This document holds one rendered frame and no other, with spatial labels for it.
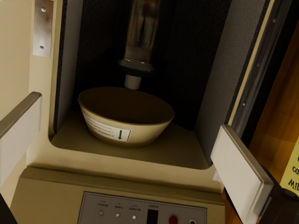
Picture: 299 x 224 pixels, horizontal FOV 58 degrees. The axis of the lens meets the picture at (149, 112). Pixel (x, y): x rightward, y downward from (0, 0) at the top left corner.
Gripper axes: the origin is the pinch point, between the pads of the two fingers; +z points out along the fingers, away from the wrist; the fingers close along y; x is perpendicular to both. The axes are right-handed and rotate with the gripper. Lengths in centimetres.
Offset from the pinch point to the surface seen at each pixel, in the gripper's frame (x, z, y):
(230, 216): -25.4, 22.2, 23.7
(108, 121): -9.2, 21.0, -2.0
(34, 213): -21.7, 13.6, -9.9
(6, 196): -65, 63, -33
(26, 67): -16, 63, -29
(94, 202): -19.8, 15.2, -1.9
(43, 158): -16.6, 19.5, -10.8
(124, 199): -19.1, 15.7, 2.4
